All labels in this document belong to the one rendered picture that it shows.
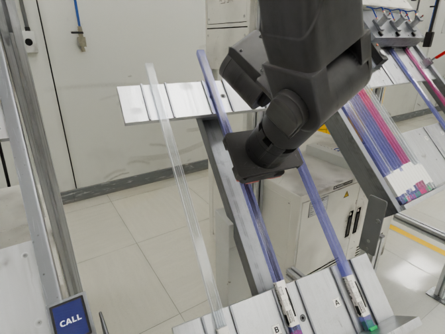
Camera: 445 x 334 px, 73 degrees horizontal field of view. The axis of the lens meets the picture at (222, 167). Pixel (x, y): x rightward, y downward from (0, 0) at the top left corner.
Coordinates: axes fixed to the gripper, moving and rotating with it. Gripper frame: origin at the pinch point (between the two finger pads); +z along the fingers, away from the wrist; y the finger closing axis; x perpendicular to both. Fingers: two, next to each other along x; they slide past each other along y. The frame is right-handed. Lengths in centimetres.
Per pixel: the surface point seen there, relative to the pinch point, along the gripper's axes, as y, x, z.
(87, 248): 35, -23, 153
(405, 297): -101, 49, 82
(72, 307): 27.3, 11.7, 4.7
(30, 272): 32.6, 5.2, 8.9
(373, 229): -41.5, 14.8, 21.6
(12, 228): 47, -17, 58
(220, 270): 2.4, 12.9, 18.4
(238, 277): 0.0, 15.1, 16.0
